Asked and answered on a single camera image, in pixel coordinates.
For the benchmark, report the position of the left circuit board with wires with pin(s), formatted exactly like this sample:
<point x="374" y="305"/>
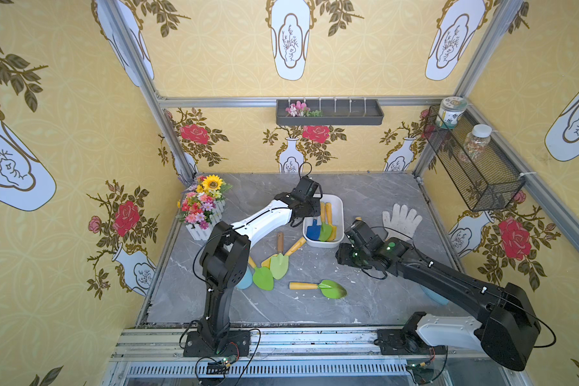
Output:
<point x="209" y="366"/>

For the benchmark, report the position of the jar with patterned label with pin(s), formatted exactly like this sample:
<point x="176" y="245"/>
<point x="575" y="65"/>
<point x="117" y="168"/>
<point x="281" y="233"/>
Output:
<point x="450" y="111"/>

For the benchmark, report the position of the yellow square shovel yellow handle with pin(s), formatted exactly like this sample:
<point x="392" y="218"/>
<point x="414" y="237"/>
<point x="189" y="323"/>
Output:
<point x="329" y="217"/>

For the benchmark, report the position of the light green trowel wooden handle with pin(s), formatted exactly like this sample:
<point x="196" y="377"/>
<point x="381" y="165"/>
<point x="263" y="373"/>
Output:
<point x="279" y="263"/>

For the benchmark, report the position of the light blue shovel pale handle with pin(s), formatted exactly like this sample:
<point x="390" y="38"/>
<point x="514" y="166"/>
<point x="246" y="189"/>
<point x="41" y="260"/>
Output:
<point x="246" y="281"/>

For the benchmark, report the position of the white knitted work glove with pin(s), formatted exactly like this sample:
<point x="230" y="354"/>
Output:
<point x="401" y="223"/>

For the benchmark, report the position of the yellow scoop with yellow handle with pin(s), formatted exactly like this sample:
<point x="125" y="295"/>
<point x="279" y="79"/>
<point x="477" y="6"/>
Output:
<point x="293" y="249"/>

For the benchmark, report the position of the right circuit board with wires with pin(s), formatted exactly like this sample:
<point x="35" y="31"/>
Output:
<point x="420" y="373"/>

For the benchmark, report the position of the circuit board with wires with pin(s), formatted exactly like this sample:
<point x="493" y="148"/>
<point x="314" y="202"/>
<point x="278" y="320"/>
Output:
<point x="209" y="366"/>
<point x="420" y="373"/>

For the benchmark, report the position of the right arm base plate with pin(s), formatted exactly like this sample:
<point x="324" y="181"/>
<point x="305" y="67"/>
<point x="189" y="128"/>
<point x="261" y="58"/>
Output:
<point x="399" y="342"/>

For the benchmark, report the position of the clear jar with white lid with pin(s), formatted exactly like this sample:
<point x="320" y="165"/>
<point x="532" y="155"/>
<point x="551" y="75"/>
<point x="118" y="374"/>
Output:
<point x="477" y="141"/>

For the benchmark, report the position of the green shovel lying front centre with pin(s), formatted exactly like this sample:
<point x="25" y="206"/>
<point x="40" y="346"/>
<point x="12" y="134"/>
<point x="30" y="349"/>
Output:
<point x="330" y="289"/>

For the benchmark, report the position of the artificial flowers in white fence pot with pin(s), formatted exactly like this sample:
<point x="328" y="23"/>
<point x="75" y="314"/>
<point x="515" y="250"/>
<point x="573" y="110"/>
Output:
<point x="202" y="205"/>

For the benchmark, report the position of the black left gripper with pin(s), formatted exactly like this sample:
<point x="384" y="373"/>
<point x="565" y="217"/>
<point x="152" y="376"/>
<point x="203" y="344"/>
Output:
<point x="311" y="207"/>

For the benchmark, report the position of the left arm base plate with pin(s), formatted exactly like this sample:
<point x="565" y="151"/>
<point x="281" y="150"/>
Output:
<point x="236" y="342"/>

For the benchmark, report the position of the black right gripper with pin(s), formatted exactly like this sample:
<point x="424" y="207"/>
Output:
<point x="346" y="256"/>

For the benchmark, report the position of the black wire mesh basket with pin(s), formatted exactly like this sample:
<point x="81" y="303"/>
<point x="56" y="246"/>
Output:
<point x="486" y="181"/>

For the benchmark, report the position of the small pink flowers on shelf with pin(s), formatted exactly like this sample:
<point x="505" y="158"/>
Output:
<point x="301" y="109"/>

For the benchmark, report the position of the green shovel yellow handle left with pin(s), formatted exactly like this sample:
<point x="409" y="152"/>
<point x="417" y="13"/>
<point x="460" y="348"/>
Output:
<point x="262" y="276"/>

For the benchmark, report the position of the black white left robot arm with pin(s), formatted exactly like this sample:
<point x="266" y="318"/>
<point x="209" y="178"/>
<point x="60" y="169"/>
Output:
<point x="224" y="258"/>

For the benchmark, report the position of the blue trowel wooden handle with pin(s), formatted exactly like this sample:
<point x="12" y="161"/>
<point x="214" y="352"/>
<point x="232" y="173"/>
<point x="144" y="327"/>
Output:
<point x="314" y="230"/>

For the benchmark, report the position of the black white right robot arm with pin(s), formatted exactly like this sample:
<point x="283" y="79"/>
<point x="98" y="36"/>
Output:
<point x="508" y="326"/>

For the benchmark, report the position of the green leaf shovel yellow handle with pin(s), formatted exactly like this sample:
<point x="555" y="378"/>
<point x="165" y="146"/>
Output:
<point x="325" y="230"/>

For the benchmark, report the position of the dark grey wall shelf tray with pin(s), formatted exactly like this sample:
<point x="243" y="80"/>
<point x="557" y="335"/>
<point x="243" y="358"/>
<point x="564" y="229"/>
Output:
<point x="337" y="111"/>

